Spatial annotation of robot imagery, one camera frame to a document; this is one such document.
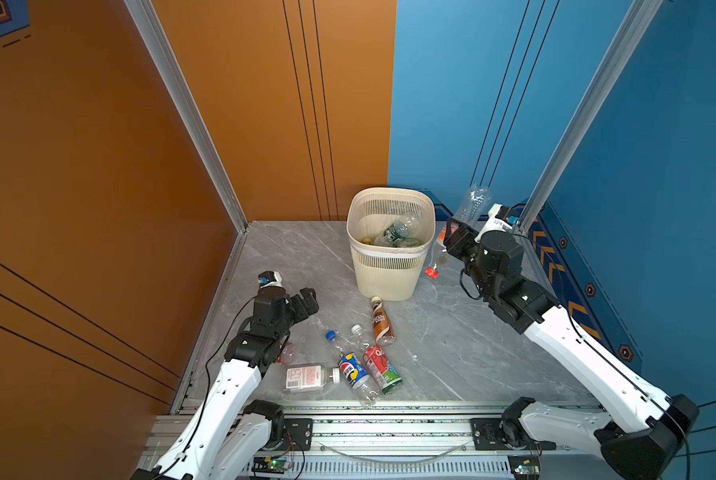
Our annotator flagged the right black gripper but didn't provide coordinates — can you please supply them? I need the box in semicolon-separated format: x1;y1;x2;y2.
443;217;497;300

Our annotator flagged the large clear bottle red cap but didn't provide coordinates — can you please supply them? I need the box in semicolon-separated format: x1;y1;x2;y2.
425;185;492;280

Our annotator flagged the orange juice bottle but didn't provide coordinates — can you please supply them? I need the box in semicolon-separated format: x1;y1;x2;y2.
277;342;297;365

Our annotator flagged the bottle pink label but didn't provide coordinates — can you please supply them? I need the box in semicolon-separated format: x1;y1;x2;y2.
283;364;341;393

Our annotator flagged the pepsi bottle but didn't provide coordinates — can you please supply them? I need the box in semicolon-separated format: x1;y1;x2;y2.
325;330;379;406

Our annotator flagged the brown coffee bottle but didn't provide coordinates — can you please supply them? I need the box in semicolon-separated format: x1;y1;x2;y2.
371;296;396;346

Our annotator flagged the red green label bottle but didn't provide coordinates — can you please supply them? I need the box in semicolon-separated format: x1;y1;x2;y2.
351;324;403;395

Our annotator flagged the clear bottle green label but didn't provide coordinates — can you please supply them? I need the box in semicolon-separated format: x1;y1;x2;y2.
374;214;422;248

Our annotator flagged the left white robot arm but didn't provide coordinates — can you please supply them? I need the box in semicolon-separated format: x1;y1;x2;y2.
132;285;319;479

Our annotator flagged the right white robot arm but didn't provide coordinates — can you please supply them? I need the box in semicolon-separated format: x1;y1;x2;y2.
444;218;699;479

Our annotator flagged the cream plastic waste bin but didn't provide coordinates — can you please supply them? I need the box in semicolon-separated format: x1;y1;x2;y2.
347;187;436;301

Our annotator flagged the left green circuit board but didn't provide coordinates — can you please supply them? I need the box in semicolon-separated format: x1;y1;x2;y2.
251;457;292;475

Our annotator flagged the green circuit board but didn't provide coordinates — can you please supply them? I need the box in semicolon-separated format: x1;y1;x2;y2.
251;457;292;475
508;457;541;480

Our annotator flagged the right green circuit board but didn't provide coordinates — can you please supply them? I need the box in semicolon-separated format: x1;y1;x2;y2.
508;457;541;480

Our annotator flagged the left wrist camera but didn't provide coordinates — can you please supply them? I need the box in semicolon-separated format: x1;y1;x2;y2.
258;270;282;289

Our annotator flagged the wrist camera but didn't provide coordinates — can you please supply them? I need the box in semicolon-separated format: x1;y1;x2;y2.
476;203;519;241
258;270;282;289

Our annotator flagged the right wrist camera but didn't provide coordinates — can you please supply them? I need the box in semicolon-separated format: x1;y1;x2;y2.
476;203;519;241

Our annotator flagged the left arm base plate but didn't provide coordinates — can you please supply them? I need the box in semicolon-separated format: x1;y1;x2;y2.
273;417;314;451

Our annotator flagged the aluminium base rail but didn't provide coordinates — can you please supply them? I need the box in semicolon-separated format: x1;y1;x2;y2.
132;398;659;480

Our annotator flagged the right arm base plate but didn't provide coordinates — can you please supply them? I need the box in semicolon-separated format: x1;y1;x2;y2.
470;417;557;451

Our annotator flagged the aluminium corner post right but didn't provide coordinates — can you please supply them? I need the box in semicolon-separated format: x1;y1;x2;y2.
515;0;663;235

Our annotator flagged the aluminium corner post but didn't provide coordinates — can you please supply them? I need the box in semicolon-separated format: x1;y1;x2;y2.
124;0;249;234
515;0;663;235

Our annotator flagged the aluminium corner post left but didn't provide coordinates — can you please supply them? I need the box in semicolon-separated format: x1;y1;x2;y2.
124;0;249;234

